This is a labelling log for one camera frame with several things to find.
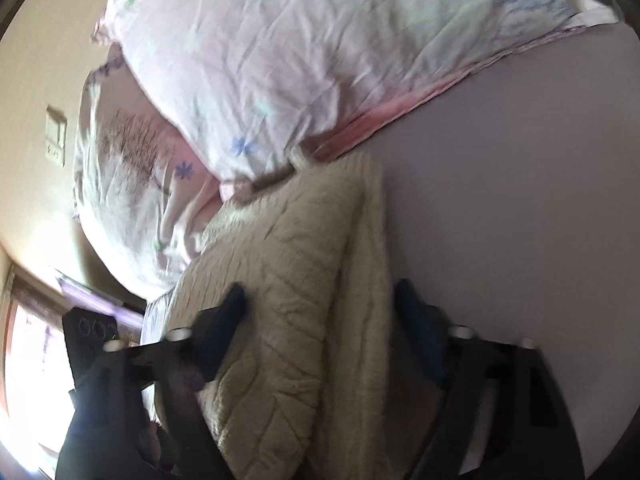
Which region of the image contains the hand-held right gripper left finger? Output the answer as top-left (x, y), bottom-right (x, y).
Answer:
top-left (102, 282), bottom-right (247, 480)

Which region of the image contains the grey bed sheet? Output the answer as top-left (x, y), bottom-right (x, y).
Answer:
top-left (320, 14), bottom-right (640, 480)

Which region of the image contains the large floral pillow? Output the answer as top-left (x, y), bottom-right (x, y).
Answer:
top-left (90, 0), bottom-right (622, 197)

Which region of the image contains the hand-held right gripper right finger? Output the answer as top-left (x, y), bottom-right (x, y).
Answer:
top-left (394, 280), bottom-right (587, 480)

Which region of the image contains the purple headboard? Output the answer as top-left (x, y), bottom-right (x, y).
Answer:
top-left (56, 274), bottom-right (147, 333)

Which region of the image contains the small floral pillow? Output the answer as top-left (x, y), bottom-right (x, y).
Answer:
top-left (71, 44), bottom-right (232, 297)

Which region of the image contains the window with brown frame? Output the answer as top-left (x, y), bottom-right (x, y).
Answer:
top-left (0, 269), bottom-right (81, 480)

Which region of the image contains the beige wall switch panel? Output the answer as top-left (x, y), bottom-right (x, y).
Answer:
top-left (44, 104), bottom-right (69, 169)

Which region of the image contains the cream knitted blanket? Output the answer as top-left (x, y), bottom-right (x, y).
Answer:
top-left (142, 152), bottom-right (402, 480)

